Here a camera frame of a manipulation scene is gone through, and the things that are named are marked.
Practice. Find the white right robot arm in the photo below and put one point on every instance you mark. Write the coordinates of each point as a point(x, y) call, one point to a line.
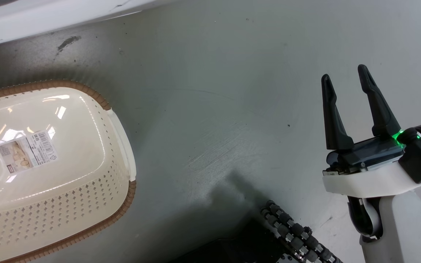
point(404, 230)

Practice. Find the dark robot base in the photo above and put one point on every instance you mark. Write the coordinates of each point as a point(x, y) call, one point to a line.
point(232, 248)

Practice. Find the cream laundry basket brown rim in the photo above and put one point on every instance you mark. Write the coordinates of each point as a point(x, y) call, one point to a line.
point(68, 208)

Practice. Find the printed barcode label sticker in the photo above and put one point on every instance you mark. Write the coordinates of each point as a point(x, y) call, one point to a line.
point(27, 150)

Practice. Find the black roller robot wheel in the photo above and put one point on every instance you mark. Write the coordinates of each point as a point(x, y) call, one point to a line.
point(298, 233)

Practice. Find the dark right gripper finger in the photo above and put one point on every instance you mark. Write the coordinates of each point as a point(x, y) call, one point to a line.
point(380, 109)
point(334, 120)

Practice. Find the white and dark right gripper body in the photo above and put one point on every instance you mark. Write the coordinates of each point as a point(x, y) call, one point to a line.
point(364, 180)

